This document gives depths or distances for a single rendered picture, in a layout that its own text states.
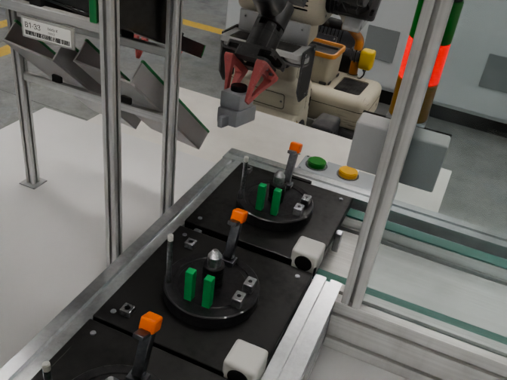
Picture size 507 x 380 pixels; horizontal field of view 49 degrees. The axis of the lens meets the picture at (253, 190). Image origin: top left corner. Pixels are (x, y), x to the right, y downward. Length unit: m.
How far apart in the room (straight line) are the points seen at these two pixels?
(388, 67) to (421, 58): 3.39
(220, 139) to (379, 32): 2.68
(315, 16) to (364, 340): 1.02
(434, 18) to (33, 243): 0.79
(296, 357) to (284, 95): 1.12
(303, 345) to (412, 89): 0.37
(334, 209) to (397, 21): 3.02
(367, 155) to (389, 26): 3.26
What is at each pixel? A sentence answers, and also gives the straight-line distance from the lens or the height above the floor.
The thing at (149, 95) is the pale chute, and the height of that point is 1.15.
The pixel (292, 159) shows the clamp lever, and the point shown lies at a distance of 1.04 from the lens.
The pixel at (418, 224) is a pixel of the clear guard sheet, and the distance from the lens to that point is 0.78.
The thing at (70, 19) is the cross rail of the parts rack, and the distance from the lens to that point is 0.81.
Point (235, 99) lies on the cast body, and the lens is 1.02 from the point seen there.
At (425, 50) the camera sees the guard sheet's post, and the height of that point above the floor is 1.36.
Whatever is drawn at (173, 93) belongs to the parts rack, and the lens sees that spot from 0.96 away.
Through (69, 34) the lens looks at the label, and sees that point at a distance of 0.81.
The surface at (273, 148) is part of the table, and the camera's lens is 1.46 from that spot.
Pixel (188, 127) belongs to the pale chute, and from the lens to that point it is 1.09.
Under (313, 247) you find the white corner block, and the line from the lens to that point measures 0.91.
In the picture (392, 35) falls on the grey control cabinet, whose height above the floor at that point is 0.50.
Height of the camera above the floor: 1.54
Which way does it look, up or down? 33 degrees down
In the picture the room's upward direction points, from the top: 8 degrees clockwise
